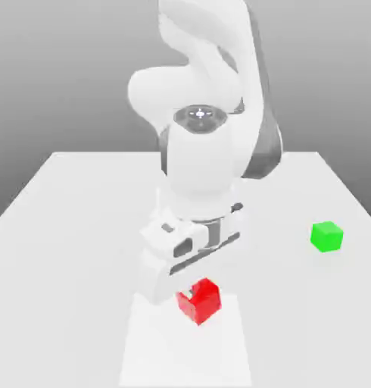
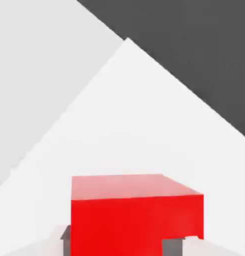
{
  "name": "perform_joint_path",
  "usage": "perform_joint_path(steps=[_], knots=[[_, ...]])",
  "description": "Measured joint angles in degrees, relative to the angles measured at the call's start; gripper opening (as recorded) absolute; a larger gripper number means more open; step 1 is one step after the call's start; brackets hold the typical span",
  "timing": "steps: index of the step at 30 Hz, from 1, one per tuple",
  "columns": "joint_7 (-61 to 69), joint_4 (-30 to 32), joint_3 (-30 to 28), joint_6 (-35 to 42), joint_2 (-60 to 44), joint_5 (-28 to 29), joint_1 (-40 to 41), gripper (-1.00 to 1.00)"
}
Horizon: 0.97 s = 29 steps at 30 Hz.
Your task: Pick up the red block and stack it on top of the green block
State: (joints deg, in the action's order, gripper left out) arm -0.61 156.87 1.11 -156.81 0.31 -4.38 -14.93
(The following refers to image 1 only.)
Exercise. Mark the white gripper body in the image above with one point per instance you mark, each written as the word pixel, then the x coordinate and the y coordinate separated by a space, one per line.
pixel 160 282

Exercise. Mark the small red cube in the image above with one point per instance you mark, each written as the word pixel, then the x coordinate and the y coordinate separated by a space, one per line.
pixel 205 303

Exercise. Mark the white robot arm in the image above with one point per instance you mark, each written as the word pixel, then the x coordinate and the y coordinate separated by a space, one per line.
pixel 200 163

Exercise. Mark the small green cube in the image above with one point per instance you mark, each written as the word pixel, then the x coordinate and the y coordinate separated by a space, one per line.
pixel 326 238

